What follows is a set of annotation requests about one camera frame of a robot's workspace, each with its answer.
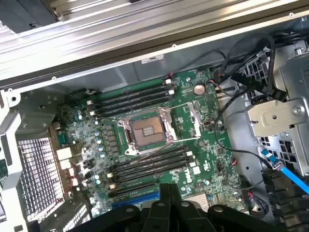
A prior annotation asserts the black RAM slot white latch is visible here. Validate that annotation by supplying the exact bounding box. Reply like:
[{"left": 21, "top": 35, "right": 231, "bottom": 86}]
[
  {"left": 110, "top": 162, "right": 196, "bottom": 189},
  {"left": 89, "top": 88, "right": 176, "bottom": 117},
  {"left": 86, "top": 77, "right": 171, "bottom": 107},
  {"left": 107, "top": 150, "right": 193, "bottom": 178}
]

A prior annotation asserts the silver finned heat sink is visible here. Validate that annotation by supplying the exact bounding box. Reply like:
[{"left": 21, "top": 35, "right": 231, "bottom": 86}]
[{"left": 182, "top": 193, "right": 211, "bottom": 211}]

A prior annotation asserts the blue expansion slot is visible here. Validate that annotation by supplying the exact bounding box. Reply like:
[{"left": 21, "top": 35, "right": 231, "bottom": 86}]
[{"left": 111, "top": 190, "right": 160, "bottom": 211}]

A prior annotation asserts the long black expansion slot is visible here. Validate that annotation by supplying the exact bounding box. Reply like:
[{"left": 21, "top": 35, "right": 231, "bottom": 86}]
[{"left": 108, "top": 179, "right": 161, "bottom": 198}]

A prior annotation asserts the green motherboard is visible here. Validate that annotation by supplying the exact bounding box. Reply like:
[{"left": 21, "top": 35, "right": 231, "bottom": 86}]
[{"left": 49, "top": 67, "right": 253, "bottom": 218}]

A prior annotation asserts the silver socket cover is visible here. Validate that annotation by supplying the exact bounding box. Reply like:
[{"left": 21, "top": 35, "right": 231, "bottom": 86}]
[{"left": 187, "top": 102, "right": 202, "bottom": 140}]

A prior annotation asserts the silver CPU socket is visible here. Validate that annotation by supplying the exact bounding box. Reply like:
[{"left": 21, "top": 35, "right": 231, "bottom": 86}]
[{"left": 117, "top": 106, "right": 179, "bottom": 157}]

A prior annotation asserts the black power plug bundle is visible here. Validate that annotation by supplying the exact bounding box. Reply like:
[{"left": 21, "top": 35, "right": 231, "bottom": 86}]
[{"left": 263, "top": 169, "right": 309, "bottom": 232}]

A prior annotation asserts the silver stacked port block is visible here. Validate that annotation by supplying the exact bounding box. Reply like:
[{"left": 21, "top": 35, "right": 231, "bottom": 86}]
[
  {"left": 57, "top": 147, "right": 72, "bottom": 160},
  {"left": 59, "top": 159, "right": 73, "bottom": 170}
]

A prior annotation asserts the thin steel locking lever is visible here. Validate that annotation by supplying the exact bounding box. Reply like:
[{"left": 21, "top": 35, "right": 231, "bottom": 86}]
[{"left": 166, "top": 101, "right": 194, "bottom": 110}]

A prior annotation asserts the round coin cell battery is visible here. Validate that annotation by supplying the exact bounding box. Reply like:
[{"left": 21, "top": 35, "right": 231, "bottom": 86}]
[{"left": 193, "top": 84, "right": 206, "bottom": 96}]

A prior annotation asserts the silver disk bay cage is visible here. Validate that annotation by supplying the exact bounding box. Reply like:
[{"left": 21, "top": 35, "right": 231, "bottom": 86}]
[{"left": 243, "top": 21, "right": 309, "bottom": 177}]

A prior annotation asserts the grey metal PC case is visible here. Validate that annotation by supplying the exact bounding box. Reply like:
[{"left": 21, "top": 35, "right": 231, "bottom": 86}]
[{"left": 0, "top": 14, "right": 309, "bottom": 232}]

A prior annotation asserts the thin black wire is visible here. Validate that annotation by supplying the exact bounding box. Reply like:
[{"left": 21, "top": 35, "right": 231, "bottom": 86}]
[{"left": 214, "top": 90, "right": 273, "bottom": 170}]

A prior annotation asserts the blue flat data wire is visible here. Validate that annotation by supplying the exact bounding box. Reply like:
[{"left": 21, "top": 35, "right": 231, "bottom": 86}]
[{"left": 260, "top": 148, "right": 309, "bottom": 194}]

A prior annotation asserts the flat black cable with plug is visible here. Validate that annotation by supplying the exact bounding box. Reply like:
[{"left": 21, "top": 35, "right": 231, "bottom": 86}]
[{"left": 230, "top": 72, "right": 288, "bottom": 102}]

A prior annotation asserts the thick black cable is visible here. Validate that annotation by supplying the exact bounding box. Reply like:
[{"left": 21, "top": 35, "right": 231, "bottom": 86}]
[{"left": 221, "top": 31, "right": 277, "bottom": 97}]

